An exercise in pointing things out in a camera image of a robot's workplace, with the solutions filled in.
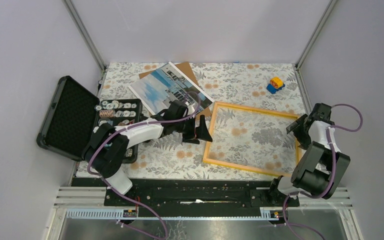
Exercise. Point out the brown cardboard backing board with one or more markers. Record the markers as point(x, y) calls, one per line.
point(185, 69)

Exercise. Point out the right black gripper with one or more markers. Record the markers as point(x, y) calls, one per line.
point(304, 142)

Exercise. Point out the left aluminium corner post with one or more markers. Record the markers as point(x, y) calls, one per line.
point(84, 33)

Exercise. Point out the floral patterned table mat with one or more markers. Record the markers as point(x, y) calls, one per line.
point(236, 83)

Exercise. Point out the right aluminium corner post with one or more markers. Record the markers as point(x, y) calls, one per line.
point(315, 34)

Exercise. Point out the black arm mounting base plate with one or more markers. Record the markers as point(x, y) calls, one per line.
point(180, 198)

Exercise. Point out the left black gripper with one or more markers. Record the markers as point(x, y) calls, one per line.
point(201, 131)

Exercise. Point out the black poker chip case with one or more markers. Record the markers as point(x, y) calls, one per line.
point(75, 114)

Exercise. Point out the aluminium rail front frame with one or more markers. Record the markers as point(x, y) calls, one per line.
point(79, 202)

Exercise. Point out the printed building photo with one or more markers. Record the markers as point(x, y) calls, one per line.
point(159, 89)

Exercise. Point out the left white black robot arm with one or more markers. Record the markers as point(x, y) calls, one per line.
point(106, 150)

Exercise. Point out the yellow wooden picture frame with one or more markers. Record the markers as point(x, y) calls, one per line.
point(252, 139)

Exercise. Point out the aluminium corner post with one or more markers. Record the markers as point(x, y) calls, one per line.
point(84, 33)
point(315, 34)

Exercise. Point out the yellow blue toy car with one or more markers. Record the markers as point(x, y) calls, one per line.
point(275, 84)

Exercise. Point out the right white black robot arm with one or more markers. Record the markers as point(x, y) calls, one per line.
point(321, 168)

